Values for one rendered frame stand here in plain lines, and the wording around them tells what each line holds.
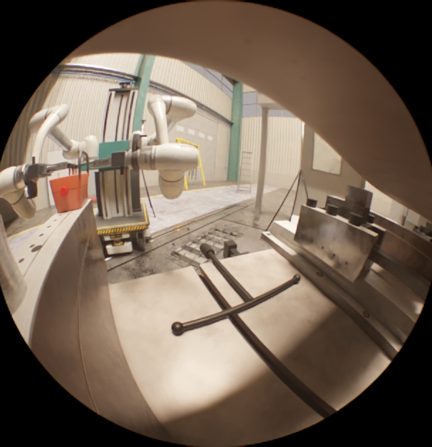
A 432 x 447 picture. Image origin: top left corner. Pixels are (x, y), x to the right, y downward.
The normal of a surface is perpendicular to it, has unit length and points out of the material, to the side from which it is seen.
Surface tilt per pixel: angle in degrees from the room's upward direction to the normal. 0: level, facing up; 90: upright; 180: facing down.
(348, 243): 90
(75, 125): 90
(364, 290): 71
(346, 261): 90
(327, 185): 90
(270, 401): 0
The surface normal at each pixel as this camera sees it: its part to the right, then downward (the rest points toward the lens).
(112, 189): 0.47, 0.33
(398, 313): -0.89, -0.26
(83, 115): 0.84, 0.23
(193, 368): 0.06, -0.94
